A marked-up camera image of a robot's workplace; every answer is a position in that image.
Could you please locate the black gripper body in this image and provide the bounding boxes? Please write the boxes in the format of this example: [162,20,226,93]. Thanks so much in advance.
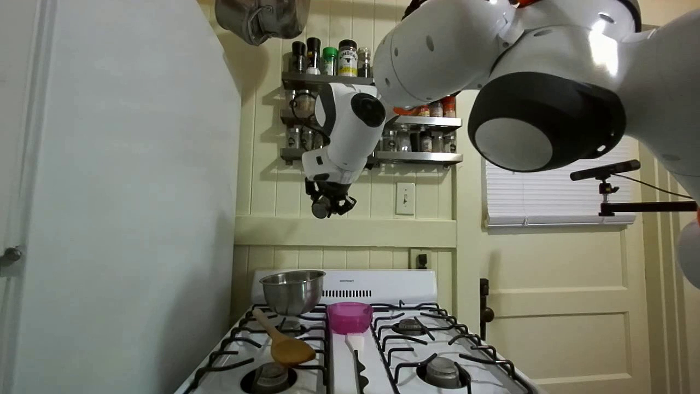
[304,173,362,219]

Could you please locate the spice jar black round label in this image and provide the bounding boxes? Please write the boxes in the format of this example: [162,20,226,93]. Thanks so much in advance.
[311,193,336,220]

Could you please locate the silver metal pot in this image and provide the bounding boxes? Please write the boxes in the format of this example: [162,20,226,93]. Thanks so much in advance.
[259,269,328,316]

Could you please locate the green spice bottle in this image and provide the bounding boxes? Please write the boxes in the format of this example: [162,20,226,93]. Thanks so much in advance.
[321,44,339,78]

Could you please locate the yellow label spice jar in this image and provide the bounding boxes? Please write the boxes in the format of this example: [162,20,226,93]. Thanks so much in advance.
[334,36,362,78]

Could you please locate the dark capped spice bottle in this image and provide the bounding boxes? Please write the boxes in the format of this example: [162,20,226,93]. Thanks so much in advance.
[304,35,323,76]

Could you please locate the white gas stove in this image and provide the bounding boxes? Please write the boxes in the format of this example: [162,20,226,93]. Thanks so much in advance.
[172,266,542,394]

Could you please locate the dark opaque jar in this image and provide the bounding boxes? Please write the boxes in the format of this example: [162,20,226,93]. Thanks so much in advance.
[414,125,434,152]

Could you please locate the pink cup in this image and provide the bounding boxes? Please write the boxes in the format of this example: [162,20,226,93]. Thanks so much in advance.
[323,299,377,336]

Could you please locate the black pepper grinder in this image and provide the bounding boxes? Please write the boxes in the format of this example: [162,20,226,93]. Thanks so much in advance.
[289,38,306,76]

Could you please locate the wooden spoon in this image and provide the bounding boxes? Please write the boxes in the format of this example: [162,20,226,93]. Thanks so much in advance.
[250,304,318,367]

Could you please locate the black stove grate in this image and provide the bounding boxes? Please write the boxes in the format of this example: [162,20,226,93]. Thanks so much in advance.
[182,301,334,394]
[369,299,538,394]

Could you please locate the stacked steel pots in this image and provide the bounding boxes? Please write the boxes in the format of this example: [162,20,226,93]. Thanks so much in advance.
[213,0,313,47]

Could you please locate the white window blind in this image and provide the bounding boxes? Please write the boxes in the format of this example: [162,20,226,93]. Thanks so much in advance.
[482,132,646,231]

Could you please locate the white refrigerator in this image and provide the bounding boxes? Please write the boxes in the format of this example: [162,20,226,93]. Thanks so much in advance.
[0,0,246,394]

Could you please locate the white panel door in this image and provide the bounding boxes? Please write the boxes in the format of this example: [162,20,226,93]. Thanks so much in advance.
[453,85,663,394]

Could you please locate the white light switch plate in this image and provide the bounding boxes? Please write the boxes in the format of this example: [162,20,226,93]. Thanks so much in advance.
[394,180,417,219]

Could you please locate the steel wall spice rack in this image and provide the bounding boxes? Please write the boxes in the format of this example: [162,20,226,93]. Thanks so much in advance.
[278,69,465,166]

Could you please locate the black door handle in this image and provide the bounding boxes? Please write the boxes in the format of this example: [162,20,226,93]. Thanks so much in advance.
[474,276,499,344]

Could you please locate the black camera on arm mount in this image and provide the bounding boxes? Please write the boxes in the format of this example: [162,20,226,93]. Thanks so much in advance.
[568,158,700,219]

